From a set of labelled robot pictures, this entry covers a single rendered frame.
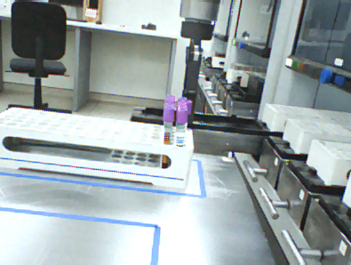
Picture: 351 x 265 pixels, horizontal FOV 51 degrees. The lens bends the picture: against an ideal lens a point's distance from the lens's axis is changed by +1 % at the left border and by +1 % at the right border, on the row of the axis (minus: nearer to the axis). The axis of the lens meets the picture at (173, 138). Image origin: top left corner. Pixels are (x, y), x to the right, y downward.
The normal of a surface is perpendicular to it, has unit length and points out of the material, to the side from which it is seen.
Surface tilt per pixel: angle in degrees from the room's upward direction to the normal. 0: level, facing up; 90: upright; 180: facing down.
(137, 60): 90
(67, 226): 0
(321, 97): 90
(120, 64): 90
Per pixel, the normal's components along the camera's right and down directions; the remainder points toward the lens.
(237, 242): 0.12, -0.94
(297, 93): 0.02, 0.31
